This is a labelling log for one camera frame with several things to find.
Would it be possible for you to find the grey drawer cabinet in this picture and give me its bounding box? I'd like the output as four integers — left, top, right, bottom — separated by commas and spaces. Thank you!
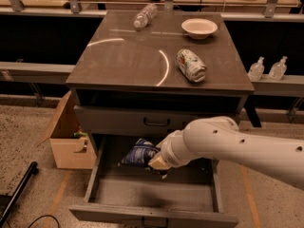
66, 10, 256, 144

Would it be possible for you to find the open grey drawer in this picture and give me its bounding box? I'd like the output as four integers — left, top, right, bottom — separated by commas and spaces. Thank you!
69, 136, 238, 228

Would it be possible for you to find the clear sanitizer bottle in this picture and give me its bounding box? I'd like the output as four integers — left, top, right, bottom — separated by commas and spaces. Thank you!
248, 57, 264, 81
269, 56, 288, 80

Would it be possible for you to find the green item in box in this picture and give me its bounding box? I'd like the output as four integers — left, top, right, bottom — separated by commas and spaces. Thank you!
73, 128, 88, 139

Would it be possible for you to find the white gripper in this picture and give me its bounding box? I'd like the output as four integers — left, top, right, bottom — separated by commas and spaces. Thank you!
148, 130, 197, 170

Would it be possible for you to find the white paper bowl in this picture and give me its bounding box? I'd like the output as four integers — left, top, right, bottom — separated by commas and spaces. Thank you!
181, 18, 218, 40

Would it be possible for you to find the black floor cable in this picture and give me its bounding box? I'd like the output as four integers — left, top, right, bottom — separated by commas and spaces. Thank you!
26, 214, 62, 228

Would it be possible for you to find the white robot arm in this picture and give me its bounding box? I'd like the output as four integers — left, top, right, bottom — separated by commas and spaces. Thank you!
148, 116, 304, 189

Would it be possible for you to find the clear sanitizer bottle right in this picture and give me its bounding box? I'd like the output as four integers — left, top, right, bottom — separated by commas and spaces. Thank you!
269, 56, 288, 80

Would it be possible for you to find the clear plastic water bottle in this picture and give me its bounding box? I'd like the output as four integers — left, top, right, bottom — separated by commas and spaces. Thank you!
133, 4, 158, 29

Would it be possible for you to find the cardboard box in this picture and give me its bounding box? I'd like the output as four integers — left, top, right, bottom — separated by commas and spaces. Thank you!
37, 91, 96, 169

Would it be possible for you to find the green white soda can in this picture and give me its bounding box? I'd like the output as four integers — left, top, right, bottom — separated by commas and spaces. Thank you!
176, 48, 207, 83

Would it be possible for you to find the blue chip bag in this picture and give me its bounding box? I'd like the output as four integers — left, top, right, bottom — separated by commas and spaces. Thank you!
120, 138, 160, 168

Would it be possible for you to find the clear sanitizer bottle left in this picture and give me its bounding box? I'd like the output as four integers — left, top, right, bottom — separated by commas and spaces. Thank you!
248, 57, 264, 81

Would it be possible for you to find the black pole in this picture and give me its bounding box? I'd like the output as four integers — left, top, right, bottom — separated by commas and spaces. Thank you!
0, 161, 39, 228

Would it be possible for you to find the closed grey upper drawer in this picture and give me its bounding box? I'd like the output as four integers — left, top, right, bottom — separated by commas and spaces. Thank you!
73, 104, 240, 139

